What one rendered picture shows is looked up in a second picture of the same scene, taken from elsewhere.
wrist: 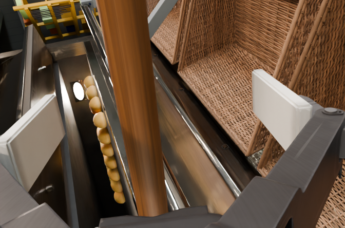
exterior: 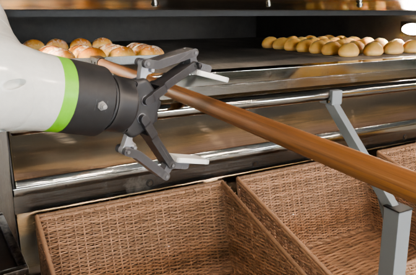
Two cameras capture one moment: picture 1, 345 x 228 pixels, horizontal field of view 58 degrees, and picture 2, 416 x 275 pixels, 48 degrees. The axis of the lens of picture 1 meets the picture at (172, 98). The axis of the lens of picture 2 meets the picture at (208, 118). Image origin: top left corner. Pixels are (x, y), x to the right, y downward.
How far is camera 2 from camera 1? 0.58 m
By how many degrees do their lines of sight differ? 26
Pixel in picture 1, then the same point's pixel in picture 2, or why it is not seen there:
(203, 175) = (234, 134)
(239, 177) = (221, 163)
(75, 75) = not seen: outside the picture
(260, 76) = (202, 160)
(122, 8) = (238, 120)
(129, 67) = (226, 114)
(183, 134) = not seen: hidden behind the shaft
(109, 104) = (350, 68)
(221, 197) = (210, 140)
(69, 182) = (279, 12)
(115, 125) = (319, 69)
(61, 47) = not seen: outside the picture
